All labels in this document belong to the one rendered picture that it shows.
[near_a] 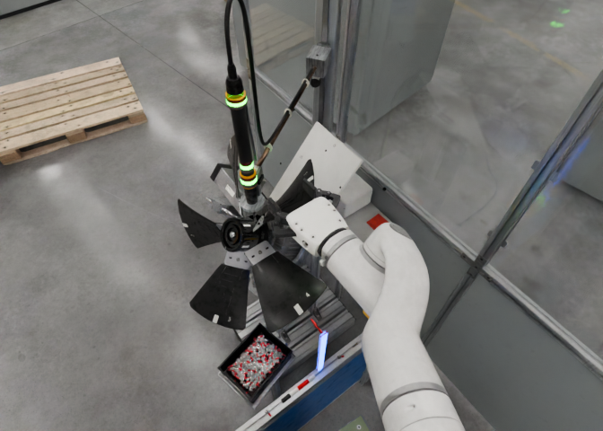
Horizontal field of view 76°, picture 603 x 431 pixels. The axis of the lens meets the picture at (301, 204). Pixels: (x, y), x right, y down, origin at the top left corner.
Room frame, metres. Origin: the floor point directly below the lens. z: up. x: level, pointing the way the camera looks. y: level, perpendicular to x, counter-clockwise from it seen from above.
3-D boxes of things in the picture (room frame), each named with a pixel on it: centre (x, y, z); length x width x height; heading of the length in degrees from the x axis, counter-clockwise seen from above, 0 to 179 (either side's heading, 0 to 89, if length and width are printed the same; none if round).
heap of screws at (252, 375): (0.44, 0.17, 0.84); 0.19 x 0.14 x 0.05; 140
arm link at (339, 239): (0.41, -0.07, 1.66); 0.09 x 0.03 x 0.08; 126
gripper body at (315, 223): (0.46, -0.04, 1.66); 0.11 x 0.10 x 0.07; 36
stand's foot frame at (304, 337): (0.93, 0.06, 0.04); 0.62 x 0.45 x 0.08; 126
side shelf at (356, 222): (1.12, -0.24, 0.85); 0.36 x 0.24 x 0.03; 36
